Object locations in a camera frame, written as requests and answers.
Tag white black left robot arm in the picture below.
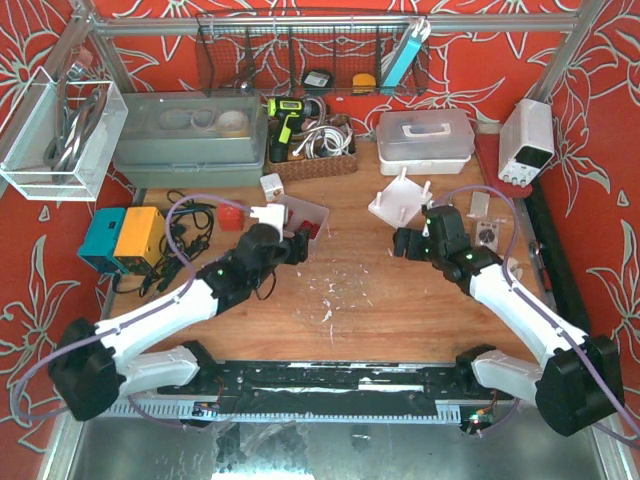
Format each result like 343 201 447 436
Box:
47 223 311 421

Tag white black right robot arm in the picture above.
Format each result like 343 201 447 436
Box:
393 205 624 437

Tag red spring right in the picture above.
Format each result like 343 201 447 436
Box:
300 221 321 240

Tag clear plastic spring tray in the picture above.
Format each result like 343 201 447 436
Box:
276 194 329 253

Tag white power adapter cube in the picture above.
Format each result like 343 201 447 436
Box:
259 173 284 202

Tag red cube box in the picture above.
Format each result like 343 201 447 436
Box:
216 203 246 232

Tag grey metal plate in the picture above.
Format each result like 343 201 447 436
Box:
467 191 491 220

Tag white clear lidded case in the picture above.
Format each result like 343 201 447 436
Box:
376 109 475 176

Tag brown wicker basket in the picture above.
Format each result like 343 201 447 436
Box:
265 114 358 181

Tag white bench power supply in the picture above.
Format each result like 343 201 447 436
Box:
498 99 554 187

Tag grey plastic storage box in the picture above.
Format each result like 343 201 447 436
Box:
113 92 268 189

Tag orange soldering station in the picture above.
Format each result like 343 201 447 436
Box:
114 206 165 276

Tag yellow tape measure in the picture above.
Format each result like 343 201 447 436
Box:
352 73 377 96

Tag teal box device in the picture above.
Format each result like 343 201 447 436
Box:
77 207 127 274

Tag blue white pack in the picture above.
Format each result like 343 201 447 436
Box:
380 17 432 94

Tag white peg base plate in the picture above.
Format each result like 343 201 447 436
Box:
368 168 433 229

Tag bagged timer switch module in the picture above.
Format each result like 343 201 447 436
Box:
472 217 506 253

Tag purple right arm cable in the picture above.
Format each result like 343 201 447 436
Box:
428 185 640 448

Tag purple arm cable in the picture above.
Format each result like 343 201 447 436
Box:
10 194 256 431
428 185 640 448

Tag black tangled cables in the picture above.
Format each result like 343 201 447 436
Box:
111 188 221 301

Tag white coiled cable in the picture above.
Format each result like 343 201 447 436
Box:
291 124 354 160

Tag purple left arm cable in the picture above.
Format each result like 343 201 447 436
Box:
10 194 256 431

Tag green black cordless drill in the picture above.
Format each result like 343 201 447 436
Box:
267 96 325 163

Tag black wire wall basket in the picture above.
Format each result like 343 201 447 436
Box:
195 8 430 97

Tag grey slotted cable duct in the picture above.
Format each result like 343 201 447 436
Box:
102 399 462 426

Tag clear acrylic wall box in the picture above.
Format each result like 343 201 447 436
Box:
1 68 128 202

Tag grey coiled hose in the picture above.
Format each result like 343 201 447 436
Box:
43 74 108 182

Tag aluminium frame top beam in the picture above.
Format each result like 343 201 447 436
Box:
94 13 578 37

